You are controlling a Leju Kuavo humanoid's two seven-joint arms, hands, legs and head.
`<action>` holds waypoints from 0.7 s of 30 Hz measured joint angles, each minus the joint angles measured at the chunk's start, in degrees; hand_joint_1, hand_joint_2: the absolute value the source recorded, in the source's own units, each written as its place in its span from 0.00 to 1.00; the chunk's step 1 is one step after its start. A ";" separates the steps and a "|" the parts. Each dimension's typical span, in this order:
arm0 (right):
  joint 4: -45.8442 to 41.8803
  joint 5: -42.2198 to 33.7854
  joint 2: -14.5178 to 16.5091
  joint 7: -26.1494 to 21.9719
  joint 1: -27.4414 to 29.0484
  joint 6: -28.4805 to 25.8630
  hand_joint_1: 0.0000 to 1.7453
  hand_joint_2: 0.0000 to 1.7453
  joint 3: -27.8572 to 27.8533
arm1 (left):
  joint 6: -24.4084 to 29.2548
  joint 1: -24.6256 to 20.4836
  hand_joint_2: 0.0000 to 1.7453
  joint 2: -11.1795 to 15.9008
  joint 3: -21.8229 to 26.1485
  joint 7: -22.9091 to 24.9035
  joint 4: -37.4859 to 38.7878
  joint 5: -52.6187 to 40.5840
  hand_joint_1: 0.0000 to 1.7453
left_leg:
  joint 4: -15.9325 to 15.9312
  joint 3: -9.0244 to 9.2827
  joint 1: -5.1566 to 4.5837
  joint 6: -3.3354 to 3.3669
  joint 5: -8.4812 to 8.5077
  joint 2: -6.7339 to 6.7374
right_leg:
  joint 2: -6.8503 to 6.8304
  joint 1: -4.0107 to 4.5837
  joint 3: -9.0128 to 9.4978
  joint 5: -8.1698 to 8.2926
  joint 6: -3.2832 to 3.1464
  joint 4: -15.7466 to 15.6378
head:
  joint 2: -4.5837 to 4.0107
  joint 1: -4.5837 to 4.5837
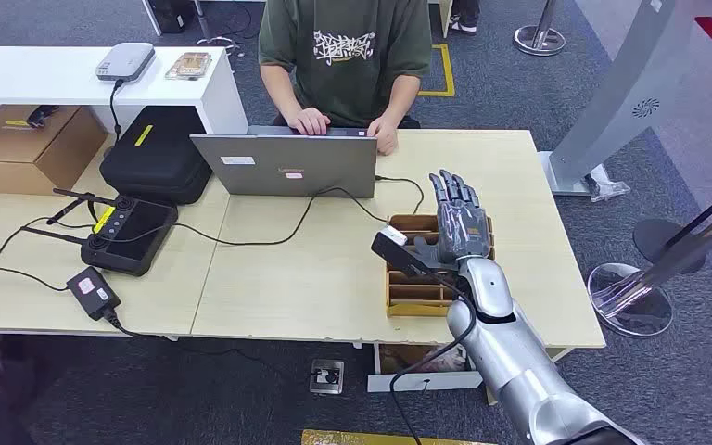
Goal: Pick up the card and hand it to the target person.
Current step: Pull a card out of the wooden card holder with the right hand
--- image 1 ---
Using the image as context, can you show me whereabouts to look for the grey laptop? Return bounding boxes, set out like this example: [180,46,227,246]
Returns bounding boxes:
[189,125,379,199]

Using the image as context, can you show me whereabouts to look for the person's right hand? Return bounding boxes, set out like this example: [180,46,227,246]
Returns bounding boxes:
[286,107,332,137]

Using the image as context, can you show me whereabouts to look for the grey gate panel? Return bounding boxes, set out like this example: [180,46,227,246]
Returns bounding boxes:
[538,0,712,197]

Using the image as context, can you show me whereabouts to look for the black mains cable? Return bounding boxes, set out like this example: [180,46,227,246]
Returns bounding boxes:
[102,309,333,377]

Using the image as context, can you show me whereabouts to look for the black power adapter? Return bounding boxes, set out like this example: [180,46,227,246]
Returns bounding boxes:
[66,265,122,323]

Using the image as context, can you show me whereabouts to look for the person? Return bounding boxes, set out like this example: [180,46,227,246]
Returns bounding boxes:
[257,0,434,157]

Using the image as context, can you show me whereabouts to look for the wooden card holder box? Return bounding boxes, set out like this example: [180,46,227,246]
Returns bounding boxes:
[385,213,497,319]

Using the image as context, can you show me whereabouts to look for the standing person's legs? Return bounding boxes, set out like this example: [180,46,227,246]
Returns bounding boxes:
[448,0,482,35]

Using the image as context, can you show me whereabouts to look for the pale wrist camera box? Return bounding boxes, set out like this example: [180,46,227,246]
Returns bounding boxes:
[370,225,455,279]

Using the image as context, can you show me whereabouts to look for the black cabinet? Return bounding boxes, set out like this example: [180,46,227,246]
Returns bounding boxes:
[146,0,197,35]

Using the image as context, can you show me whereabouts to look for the gold floor plate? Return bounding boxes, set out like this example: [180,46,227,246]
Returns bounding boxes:
[300,428,499,445]

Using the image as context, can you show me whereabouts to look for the metal floor socket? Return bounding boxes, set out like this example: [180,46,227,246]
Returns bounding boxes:
[309,358,345,395]

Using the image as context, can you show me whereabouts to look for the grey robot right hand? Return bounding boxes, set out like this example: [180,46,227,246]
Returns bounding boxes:
[413,169,493,270]

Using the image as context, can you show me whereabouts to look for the clear plastic bag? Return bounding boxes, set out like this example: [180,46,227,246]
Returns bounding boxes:
[584,164,631,204]

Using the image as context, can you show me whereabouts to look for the black remote controller with antennas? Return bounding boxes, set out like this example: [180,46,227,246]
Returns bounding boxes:
[19,187,179,277]

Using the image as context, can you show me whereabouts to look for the brown cardboard box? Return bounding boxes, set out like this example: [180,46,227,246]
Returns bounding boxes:
[0,104,109,197]

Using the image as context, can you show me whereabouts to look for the black router cable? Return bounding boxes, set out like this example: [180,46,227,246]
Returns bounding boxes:
[108,78,125,141]

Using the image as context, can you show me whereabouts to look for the black carrying case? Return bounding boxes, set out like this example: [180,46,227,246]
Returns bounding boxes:
[98,105,213,206]

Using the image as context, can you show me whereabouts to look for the chrome stanchion with round base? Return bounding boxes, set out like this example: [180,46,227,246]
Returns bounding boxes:
[512,0,567,57]
[586,191,712,339]

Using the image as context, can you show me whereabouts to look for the person's left hand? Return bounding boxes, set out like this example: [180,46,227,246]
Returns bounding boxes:
[366,116,401,157]

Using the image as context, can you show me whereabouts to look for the white shelf bench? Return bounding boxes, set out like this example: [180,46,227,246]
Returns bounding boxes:
[0,45,249,137]

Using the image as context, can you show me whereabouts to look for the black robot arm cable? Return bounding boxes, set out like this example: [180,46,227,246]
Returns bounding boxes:
[388,270,477,445]

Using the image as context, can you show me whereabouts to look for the clear plastic case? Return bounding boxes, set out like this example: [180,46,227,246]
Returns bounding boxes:
[164,51,213,82]

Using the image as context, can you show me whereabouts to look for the white drawer box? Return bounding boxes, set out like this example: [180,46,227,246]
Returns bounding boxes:
[366,342,488,394]

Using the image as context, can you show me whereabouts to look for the black stanchion with round base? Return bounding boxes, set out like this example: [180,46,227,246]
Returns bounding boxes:
[632,174,712,275]

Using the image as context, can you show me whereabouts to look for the black adapter cable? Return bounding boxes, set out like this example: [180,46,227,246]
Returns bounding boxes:
[0,214,96,293]

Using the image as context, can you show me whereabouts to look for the black laptop cable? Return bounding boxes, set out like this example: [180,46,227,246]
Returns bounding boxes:
[95,174,426,248]

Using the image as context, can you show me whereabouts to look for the grey router box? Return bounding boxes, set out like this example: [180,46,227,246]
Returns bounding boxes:
[95,42,157,83]

